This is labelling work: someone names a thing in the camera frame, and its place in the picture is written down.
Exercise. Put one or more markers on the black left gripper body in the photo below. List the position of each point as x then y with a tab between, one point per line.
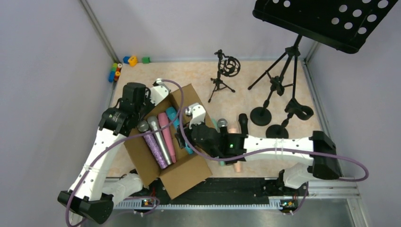
145	102

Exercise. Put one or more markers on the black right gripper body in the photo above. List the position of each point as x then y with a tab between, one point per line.
184	137

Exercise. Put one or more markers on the black microphone silver grille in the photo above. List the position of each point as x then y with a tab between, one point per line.
222	125

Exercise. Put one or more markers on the teal blue microphone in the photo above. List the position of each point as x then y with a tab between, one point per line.
172	116

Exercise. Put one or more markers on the mint green microphone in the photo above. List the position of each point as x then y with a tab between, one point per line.
221	163

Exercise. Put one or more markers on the silver grey microphone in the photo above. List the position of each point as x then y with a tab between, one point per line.
154	126

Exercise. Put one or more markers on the purple glitter microphone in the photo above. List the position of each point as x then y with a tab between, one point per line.
150	140

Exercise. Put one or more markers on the beige pink microphone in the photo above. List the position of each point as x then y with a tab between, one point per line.
237	165

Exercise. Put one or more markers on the brown cardboard box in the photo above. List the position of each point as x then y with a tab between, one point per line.
189	169

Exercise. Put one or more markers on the black round-base stand with clip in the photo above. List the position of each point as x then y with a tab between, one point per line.
261	116

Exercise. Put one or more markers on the black shock mount tripod stand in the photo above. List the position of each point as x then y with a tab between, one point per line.
228	66

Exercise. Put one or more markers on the black round-base stand with holder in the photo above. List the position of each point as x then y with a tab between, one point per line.
293	107

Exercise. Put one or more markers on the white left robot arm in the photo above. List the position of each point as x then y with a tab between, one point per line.
89	198

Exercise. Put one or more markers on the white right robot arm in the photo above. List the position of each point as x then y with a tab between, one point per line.
314	157

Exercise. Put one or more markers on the black music stand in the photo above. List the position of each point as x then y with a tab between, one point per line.
344	25

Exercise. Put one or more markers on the blue cylinder toy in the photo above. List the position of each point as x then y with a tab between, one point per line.
111	76

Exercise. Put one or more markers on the green cylinder toy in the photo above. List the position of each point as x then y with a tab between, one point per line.
114	67

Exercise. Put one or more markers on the green toy block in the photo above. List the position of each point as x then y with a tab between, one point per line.
146	60

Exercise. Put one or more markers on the blue toy block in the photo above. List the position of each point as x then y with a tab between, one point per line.
126	60

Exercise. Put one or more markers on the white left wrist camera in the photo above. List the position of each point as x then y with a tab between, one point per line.
159	92

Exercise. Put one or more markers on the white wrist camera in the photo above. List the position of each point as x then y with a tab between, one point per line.
159	92
197	113

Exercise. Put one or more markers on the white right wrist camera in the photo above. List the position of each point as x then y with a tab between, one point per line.
197	113

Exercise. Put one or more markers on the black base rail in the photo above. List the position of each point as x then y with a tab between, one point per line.
228	192

